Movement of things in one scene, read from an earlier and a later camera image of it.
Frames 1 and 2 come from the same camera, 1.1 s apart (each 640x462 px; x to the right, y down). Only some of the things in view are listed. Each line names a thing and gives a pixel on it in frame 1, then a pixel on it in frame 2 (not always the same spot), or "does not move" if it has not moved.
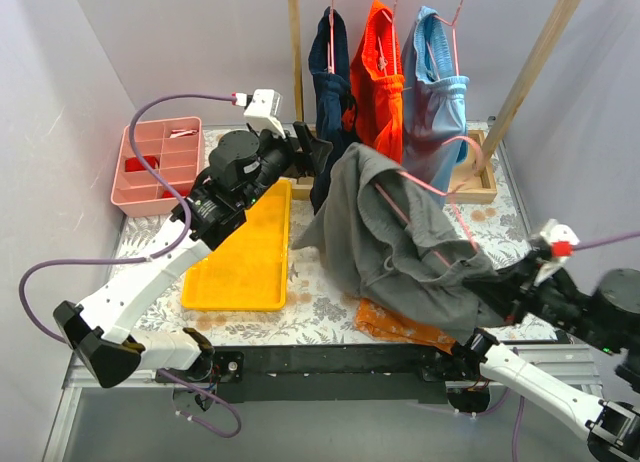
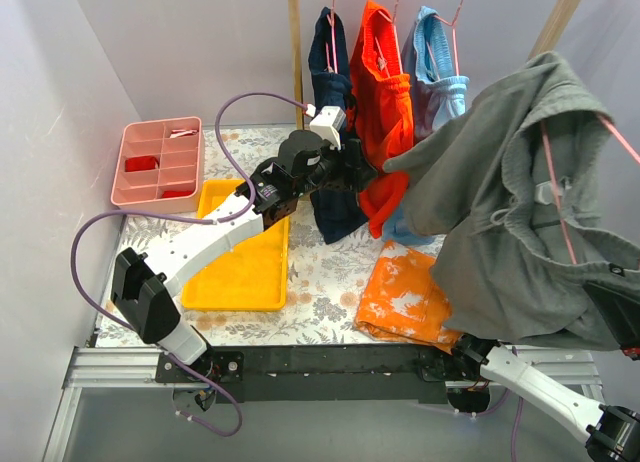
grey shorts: (385, 227) to (507, 191)
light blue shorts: (434, 128) does not move
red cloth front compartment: (169, 193) does not move
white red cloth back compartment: (176, 133) does not move
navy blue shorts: (329, 58) does not move
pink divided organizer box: (174, 148) does not move
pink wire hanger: (452, 193) to (547, 139)
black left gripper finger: (313, 158) to (357, 172)
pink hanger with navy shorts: (331, 57) does not move
